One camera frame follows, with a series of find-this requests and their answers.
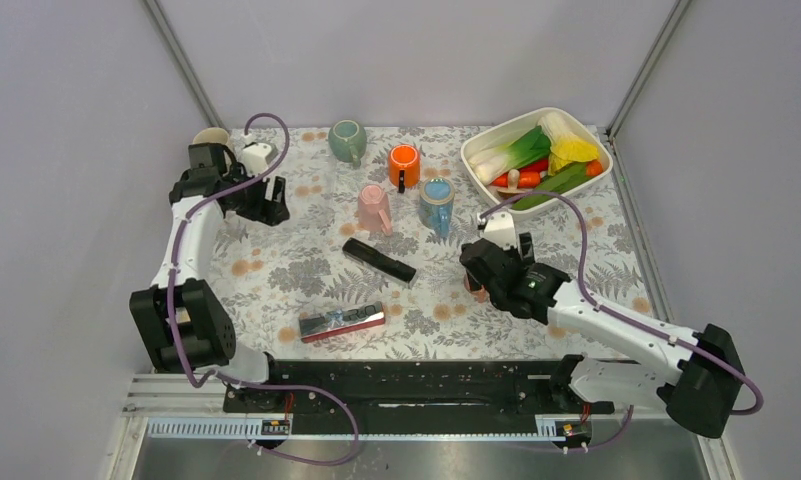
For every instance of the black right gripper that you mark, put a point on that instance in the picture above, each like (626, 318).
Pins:
(523, 253)

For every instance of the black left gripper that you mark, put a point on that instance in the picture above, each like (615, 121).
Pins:
(269, 211)

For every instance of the light pink mug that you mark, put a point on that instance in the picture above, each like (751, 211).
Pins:
(374, 210)

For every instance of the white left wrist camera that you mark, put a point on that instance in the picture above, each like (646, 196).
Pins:
(256, 157)

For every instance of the cream ceramic mug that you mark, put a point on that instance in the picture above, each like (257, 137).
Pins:
(214, 135)

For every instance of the black rectangular box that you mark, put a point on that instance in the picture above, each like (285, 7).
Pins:
(371, 257)

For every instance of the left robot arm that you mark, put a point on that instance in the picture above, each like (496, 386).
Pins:
(182, 323)

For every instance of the green ceramic mug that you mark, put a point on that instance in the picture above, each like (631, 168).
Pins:
(347, 140)

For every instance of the wooden toy mushroom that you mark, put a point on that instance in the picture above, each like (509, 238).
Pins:
(511, 187)

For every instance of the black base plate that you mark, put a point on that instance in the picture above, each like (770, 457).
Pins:
(410, 398)

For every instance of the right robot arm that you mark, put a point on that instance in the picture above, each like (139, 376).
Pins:
(692, 376)

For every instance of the orange toy carrot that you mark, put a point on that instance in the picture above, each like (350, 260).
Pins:
(532, 175)

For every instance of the salmon pink printed mug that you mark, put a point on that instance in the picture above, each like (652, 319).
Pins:
(477, 291)

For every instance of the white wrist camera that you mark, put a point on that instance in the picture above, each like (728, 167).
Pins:
(499, 229)
(256, 157)

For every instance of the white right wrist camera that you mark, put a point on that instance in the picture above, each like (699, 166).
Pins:
(499, 229)

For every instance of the white plastic basin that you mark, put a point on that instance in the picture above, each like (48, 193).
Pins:
(513, 129)

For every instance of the large orange mug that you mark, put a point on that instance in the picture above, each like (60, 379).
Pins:
(404, 167)

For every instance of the silver red stapler box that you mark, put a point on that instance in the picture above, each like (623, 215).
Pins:
(337, 322)

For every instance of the yellow toy cabbage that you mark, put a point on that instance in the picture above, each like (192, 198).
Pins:
(566, 147)

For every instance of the floral tablecloth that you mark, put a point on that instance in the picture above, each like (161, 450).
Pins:
(268, 278)

